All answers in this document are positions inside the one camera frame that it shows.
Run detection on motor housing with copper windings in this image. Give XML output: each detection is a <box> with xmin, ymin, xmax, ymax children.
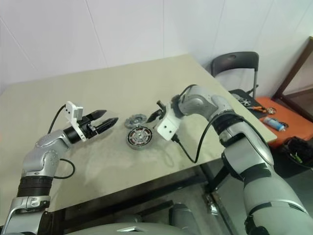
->
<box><xmin>125</xmin><ymin>127</ymin><xmax>154</xmax><ymax>151</ymax></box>

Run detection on silver spoked wheel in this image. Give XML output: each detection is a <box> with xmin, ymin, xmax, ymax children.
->
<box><xmin>235</xmin><ymin>94</ymin><xmax>251</xmax><ymax>107</ymax></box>

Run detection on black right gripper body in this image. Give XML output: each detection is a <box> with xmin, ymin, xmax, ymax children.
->
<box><xmin>156</xmin><ymin>100</ymin><xmax>170</xmax><ymax>123</ymax></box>

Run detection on orange stool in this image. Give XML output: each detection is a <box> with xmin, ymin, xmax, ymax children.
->
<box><xmin>254</xmin><ymin>96</ymin><xmax>313</xmax><ymax>149</ymax></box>

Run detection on black folding chair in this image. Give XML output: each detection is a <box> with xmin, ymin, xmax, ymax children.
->
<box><xmin>211</xmin><ymin>51</ymin><xmax>260</xmax><ymax>109</ymax></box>

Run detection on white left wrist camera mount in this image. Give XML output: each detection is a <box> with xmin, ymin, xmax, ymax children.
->
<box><xmin>64</xmin><ymin>100</ymin><xmax>87</xmax><ymax>143</ymax></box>

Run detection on black waste bin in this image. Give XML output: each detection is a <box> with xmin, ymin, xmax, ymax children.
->
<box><xmin>281</xmin><ymin>137</ymin><xmax>313</xmax><ymax>181</ymax></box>

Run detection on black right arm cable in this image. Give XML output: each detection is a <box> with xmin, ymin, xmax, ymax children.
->
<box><xmin>171</xmin><ymin>85</ymin><xmax>215</xmax><ymax>164</ymax></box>

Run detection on beige table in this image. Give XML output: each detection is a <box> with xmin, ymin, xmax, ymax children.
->
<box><xmin>0</xmin><ymin>53</ymin><xmax>278</xmax><ymax>216</ymax></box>

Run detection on brown wooden frame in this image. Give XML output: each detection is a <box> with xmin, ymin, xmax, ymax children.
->
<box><xmin>272</xmin><ymin>36</ymin><xmax>313</xmax><ymax>118</ymax></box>

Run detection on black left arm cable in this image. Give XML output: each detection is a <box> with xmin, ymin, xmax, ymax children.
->
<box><xmin>47</xmin><ymin>104</ymin><xmax>75</xmax><ymax>180</ymax></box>

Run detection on orange-handled pliers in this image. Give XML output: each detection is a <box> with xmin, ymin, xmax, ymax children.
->
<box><xmin>247</xmin><ymin>105</ymin><xmax>268</xmax><ymax>114</ymax></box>

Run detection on blue bottle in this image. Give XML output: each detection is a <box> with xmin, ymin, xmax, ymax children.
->
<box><xmin>264</xmin><ymin>117</ymin><xmax>287</xmax><ymax>132</ymax></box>

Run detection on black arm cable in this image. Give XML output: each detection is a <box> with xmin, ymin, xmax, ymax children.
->
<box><xmin>47</xmin><ymin>104</ymin><xmax>75</xmax><ymax>180</ymax></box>
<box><xmin>171</xmin><ymin>85</ymin><xmax>215</xmax><ymax>164</ymax></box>

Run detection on grey motor lid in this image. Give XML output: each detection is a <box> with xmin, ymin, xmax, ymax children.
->
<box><xmin>124</xmin><ymin>113</ymin><xmax>148</xmax><ymax>129</ymax></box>

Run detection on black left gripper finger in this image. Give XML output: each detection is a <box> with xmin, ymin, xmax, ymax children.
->
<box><xmin>94</xmin><ymin>117</ymin><xmax>119</xmax><ymax>135</ymax></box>
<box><xmin>87</xmin><ymin>109</ymin><xmax>108</xmax><ymax>121</ymax></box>

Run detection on dark grey rounded cylinder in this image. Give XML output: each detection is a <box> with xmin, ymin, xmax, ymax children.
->
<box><xmin>168</xmin><ymin>203</ymin><xmax>201</xmax><ymax>235</ymax></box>

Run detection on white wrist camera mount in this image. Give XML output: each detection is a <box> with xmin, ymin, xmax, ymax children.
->
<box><xmin>156</xmin><ymin>102</ymin><xmax>183</xmax><ymax>141</ymax></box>
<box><xmin>64</xmin><ymin>100</ymin><xmax>87</xmax><ymax>143</ymax></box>

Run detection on silver spoked rotor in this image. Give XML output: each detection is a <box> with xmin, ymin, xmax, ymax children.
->
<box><xmin>127</xmin><ymin>127</ymin><xmax>153</xmax><ymax>145</ymax></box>

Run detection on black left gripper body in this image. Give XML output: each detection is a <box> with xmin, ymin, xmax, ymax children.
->
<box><xmin>78</xmin><ymin>117</ymin><xmax>99</xmax><ymax>141</ymax></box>

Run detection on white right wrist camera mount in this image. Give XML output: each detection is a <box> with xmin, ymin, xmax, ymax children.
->
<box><xmin>156</xmin><ymin>102</ymin><xmax>183</xmax><ymax>141</ymax></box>

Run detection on grey robot torso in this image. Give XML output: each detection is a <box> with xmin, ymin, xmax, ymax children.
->
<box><xmin>56</xmin><ymin>221</ymin><xmax>221</xmax><ymax>235</ymax></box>

